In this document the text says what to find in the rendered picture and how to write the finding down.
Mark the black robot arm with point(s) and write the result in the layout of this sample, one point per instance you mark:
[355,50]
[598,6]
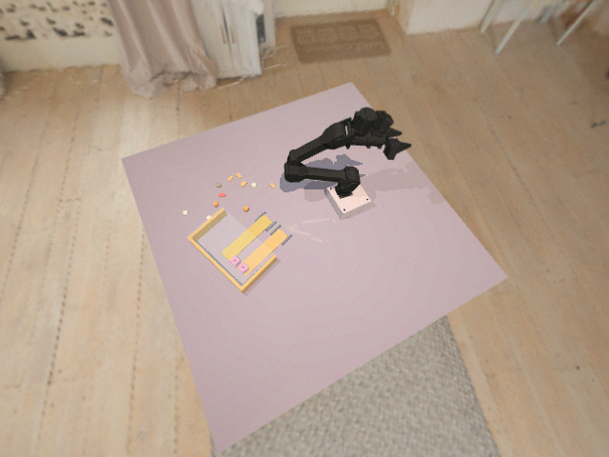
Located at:
[334,137]

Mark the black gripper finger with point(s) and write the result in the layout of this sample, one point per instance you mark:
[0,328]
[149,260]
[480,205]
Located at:
[402,146]
[392,133]

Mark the yellow flat strip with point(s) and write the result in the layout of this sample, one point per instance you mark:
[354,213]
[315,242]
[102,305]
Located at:
[259,226]

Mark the orange strip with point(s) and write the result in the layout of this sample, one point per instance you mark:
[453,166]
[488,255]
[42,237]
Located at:
[275,239]

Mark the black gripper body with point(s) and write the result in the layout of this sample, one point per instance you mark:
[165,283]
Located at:
[391,145]

